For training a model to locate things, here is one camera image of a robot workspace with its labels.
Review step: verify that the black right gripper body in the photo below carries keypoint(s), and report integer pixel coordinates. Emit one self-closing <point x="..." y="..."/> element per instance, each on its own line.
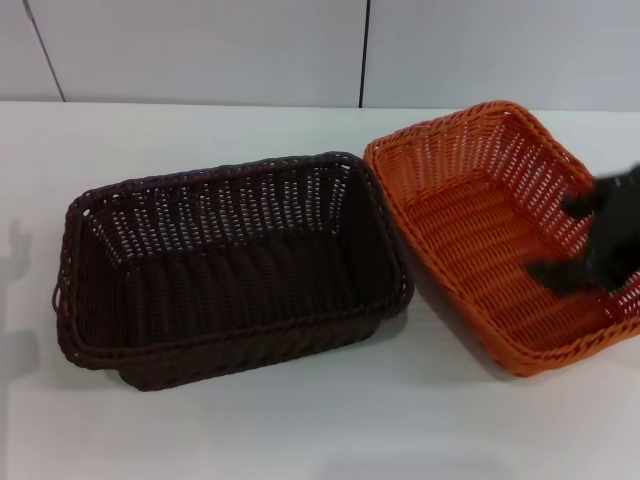
<point x="617" y="235"/>

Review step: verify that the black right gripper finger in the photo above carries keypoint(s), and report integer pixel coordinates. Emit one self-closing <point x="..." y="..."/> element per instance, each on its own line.
<point x="580" y="204"/>
<point x="557" y="276"/>

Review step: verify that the orange woven basket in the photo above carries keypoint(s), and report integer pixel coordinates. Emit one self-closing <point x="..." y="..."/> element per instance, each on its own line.
<point x="475" y="250"/>

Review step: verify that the dark brown woven basket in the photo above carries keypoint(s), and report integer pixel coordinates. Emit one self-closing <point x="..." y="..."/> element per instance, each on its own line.
<point x="235" y="280"/>

